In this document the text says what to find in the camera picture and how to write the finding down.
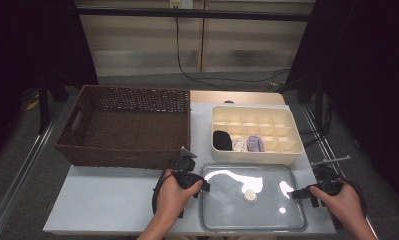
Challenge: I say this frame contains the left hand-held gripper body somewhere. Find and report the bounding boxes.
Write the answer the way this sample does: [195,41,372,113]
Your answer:
[168,145,205,191]

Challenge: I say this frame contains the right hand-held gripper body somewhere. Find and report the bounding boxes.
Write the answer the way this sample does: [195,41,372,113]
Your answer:
[310,155,352,198]

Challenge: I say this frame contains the clear plastic lid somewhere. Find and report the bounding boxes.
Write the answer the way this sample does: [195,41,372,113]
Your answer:
[200,162,309,233]

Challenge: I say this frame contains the cream divided organizer box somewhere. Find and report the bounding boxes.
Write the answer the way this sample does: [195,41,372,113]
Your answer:
[210,106,306,167]

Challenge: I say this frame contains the black sock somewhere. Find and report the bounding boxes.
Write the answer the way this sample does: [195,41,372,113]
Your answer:
[212,130,234,152]

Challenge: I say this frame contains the white sock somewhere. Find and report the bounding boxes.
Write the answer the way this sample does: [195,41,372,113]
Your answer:
[231,137,248,152]

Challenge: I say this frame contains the lilac sock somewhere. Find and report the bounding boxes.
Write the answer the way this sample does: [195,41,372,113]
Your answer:
[246,135,266,153]

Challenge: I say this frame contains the brown wicker basket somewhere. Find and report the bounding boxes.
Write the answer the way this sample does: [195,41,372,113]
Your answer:
[54,84,192,171]

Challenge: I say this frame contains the person's left hand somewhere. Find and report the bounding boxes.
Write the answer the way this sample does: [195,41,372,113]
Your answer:
[156,168,205,223]

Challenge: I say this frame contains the person's right hand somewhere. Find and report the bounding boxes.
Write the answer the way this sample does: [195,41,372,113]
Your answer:
[308,183,367,229]

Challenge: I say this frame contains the small white round disc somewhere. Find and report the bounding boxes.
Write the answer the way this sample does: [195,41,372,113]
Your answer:
[243,188,258,204]

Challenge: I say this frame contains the light wooden board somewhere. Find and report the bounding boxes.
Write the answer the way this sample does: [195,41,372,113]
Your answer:
[189,90,287,106]

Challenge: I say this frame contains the dark curtain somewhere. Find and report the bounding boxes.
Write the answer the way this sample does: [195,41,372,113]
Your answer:
[286,0,399,214]
[0,0,100,168]

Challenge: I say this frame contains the black metal stand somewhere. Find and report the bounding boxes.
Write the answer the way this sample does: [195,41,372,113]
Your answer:
[36,76,70,135]

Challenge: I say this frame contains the black horizontal bar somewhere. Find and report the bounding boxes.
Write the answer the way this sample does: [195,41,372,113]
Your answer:
[75,7,316,23]

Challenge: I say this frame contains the small yellow object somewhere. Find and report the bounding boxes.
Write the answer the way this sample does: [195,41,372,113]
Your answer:
[24,99,40,112]

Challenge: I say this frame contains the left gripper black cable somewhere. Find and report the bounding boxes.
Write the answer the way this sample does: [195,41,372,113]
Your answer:
[151,162,185,220]

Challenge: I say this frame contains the metal floor rail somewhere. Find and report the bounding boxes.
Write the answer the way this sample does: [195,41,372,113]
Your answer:
[0,106,66,240]
[301,104,381,240]

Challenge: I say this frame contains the black floor cables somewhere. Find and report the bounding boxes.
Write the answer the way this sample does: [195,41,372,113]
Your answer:
[298,93,333,148]

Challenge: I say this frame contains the black hanging wall cable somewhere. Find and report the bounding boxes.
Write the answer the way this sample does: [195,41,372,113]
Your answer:
[175,16,291,93]

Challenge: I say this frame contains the white wall socket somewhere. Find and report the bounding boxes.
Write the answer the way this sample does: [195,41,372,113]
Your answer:
[169,0,195,10]

